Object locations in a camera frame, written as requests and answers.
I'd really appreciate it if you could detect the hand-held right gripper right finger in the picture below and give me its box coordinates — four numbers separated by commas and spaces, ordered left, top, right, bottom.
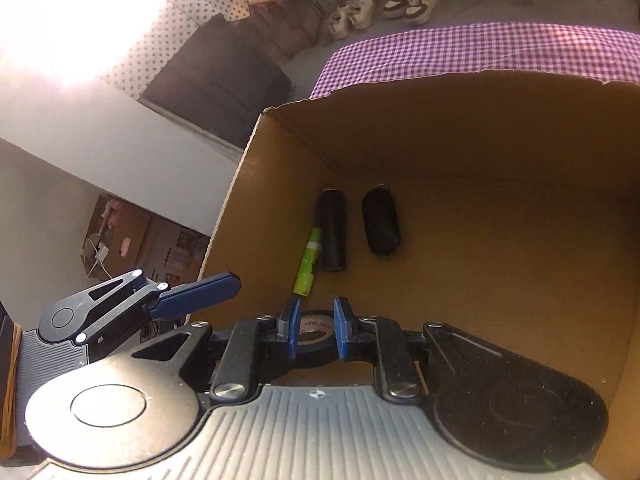
334, 297, 506, 403

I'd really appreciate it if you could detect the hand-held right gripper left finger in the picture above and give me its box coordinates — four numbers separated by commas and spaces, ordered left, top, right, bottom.
130, 297, 302, 405

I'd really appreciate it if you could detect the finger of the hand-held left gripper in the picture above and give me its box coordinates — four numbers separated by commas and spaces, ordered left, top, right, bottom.
75, 270, 242, 346

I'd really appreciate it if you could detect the black tape roll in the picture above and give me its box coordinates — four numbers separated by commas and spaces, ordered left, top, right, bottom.
287, 308, 346, 372

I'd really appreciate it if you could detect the green lip balm tube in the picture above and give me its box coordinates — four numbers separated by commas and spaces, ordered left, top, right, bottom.
292, 227, 323, 296

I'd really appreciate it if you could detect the black flashlight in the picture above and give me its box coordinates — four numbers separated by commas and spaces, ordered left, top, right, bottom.
315, 188, 348, 272

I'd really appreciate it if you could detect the black key case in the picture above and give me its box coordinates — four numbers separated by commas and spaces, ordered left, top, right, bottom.
361, 185, 402, 257

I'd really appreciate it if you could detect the brown cardboard box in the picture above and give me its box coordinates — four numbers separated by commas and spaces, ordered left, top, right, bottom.
197, 69, 640, 463

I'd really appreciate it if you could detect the printed cardboard carton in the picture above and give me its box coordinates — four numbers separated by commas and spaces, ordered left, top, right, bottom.
80, 195, 211, 291

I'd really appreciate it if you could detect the white cabinet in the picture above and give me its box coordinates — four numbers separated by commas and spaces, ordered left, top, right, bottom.
0, 80, 241, 301

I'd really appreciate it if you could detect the dark cabinet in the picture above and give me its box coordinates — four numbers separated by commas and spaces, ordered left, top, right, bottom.
140, 12, 293, 133

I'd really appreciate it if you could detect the polka dot cloth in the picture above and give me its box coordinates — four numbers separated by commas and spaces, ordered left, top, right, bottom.
97, 0, 251, 101

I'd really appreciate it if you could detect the purple checkered tablecloth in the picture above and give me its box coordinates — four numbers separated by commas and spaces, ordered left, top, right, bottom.
310, 22, 640, 100

